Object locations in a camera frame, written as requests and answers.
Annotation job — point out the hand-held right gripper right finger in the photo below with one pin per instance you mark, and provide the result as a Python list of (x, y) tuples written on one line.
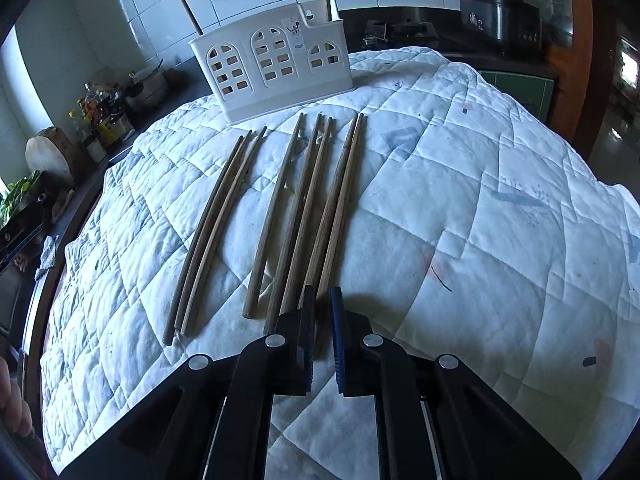
[(339, 345)]

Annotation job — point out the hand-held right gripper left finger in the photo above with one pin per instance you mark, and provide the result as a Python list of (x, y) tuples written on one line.
[(307, 345)]

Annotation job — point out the white plastic chopstick holder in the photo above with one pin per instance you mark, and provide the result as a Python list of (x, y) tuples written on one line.
[(280, 95)]

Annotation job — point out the person's left hand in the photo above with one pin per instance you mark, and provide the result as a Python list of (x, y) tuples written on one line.
[(12, 400)]

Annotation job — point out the white quilted blanket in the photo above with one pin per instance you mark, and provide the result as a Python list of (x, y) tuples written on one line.
[(475, 210)]

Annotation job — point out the grey dish rag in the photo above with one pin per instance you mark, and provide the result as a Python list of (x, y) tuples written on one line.
[(47, 257)]

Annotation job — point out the white condiment jar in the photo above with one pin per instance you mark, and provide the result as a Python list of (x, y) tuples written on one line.
[(95, 149)]

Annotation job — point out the cooking pot with lid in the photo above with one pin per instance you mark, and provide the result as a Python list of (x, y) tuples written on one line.
[(147, 90)]

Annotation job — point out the gas stove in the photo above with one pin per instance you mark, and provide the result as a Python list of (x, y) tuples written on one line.
[(400, 32)]

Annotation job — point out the round wooden cutting board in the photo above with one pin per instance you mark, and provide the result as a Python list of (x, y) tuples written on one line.
[(47, 157)]

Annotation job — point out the clear oil bottle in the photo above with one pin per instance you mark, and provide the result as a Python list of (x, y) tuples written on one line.
[(76, 122)]

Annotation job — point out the green leafy vegetables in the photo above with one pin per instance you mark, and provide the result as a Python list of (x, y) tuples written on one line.
[(17, 195)]

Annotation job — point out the black rice cooker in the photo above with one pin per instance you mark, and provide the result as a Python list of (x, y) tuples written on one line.
[(490, 15)]

